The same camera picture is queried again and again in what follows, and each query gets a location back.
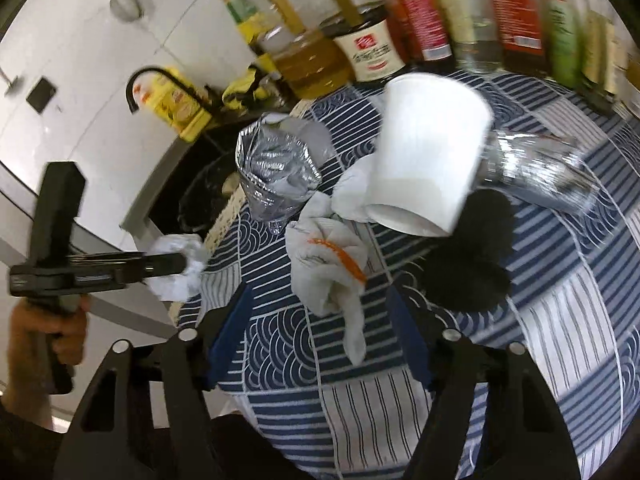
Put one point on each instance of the yellow rubber gloves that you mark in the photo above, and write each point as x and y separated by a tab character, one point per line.
240	90

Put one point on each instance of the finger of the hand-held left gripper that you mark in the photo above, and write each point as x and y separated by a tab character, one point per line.
160	263

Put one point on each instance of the dark bottle with red label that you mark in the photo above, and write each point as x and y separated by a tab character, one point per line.
517	10

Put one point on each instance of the dark wall socket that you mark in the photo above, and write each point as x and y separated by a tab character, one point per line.
42	95

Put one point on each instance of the orange stained white tissue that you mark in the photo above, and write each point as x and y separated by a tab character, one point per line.
320	265

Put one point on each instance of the black faucet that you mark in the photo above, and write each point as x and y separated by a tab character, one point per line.
150	71

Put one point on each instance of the plain white tissue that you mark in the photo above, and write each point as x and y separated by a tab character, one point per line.
352	190

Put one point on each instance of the green label yellow cap bottle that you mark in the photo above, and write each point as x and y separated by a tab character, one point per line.
245	15

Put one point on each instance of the red label sauce bottle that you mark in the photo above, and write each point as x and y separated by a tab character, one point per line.
422	20

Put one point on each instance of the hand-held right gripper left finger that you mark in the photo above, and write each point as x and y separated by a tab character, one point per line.
227	340

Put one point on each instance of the blue white patterned tablecloth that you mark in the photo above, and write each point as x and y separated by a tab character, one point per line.
550	310

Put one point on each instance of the dark jar with white label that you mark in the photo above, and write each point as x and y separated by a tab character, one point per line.
370	55

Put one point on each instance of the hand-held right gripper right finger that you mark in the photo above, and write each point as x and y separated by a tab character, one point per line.
407	340

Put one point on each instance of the white paper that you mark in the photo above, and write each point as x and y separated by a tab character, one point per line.
172	290

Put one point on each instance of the yellow dish soap bottle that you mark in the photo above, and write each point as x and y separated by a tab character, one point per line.
185	115

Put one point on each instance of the black bin bag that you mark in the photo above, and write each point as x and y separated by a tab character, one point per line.
200	195

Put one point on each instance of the silver foil packet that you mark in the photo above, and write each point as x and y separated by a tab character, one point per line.
540	175
272	160

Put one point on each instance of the yellow oil glass bottle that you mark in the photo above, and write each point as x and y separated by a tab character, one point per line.
310	65

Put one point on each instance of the person's left hand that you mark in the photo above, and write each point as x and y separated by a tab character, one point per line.
62	322

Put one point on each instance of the white paper cup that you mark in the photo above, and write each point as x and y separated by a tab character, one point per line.
430	150

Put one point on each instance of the clear bottle with cream label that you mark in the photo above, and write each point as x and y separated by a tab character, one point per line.
475	55

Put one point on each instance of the hanging metal strainer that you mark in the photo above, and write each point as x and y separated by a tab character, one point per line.
126	6

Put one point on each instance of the person's left forearm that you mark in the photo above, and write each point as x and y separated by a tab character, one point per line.
22	385

